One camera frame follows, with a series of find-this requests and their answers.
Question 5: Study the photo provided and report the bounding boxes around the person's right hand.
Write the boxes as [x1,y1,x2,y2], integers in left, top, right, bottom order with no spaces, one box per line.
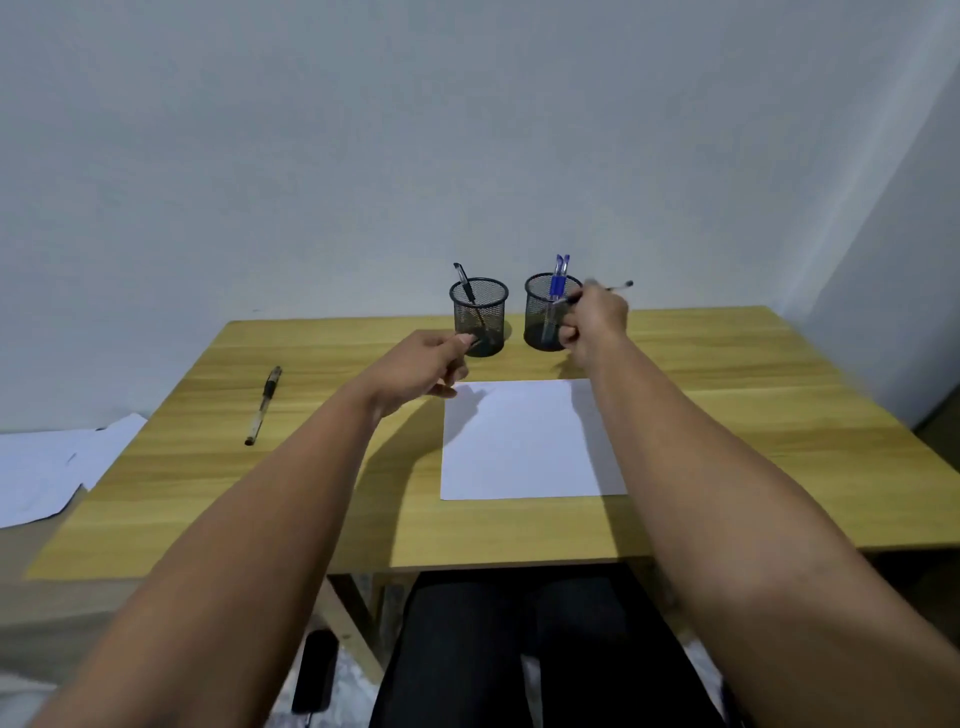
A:
[558,282,630,370]

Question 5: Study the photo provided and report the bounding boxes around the person's left hand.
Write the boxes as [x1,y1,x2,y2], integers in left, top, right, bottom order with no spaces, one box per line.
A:
[363,329,479,421]

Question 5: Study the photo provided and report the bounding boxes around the clear pen with black tip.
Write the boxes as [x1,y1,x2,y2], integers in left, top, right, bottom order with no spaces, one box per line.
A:
[567,280,636,304]

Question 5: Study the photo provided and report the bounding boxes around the person's right forearm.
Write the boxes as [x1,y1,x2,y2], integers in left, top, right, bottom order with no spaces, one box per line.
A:
[583,336,960,728]

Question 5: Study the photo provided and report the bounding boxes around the person's left forearm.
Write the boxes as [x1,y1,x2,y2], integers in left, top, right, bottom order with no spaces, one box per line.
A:
[28,375,385,728]

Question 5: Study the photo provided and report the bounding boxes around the black mesh pen holder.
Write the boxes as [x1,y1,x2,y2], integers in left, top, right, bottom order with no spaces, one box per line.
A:
[523,271,585,353]
[449,276,510,359]

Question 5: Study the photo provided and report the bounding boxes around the black capped pen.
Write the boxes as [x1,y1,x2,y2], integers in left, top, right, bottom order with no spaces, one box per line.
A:
[452,261,490,348]

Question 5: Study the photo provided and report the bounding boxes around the white paper sheet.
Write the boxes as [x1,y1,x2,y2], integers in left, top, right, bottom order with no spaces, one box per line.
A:
[438,378,629,503]

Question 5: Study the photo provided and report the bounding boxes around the clear pen with black grip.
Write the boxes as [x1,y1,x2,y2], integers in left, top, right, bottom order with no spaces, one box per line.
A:
[243,365,284,448]

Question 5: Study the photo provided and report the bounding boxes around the wooden table leg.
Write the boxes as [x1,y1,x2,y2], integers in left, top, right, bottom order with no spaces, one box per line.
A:
[315,573,394,685]

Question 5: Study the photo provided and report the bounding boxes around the person's legs in black trousers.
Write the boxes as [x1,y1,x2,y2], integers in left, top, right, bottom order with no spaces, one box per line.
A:
[368,564,727,728]

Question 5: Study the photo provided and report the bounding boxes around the black flat device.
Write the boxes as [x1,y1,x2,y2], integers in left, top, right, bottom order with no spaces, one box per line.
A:
[290,627,341,716]

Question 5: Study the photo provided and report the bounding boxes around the loose white papers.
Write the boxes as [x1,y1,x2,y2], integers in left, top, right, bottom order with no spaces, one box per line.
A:
[0,412,149,531]

